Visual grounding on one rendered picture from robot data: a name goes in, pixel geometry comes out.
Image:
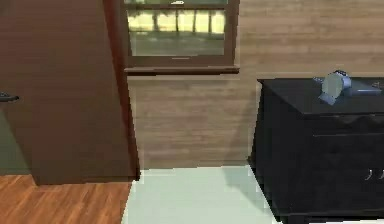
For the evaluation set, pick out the blue grey alarm clock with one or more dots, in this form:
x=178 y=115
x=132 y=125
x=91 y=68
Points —
x=333 y=86

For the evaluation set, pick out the brown wooden room door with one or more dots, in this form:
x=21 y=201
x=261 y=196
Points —
x=66 y=93

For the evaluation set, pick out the blue grey flat object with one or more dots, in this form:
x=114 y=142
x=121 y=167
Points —
x=366 y=91

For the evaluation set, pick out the brown framed window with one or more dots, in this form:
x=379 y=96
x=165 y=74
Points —
x=176 y=36

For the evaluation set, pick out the black cupboard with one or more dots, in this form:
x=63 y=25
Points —
x=326 y=160

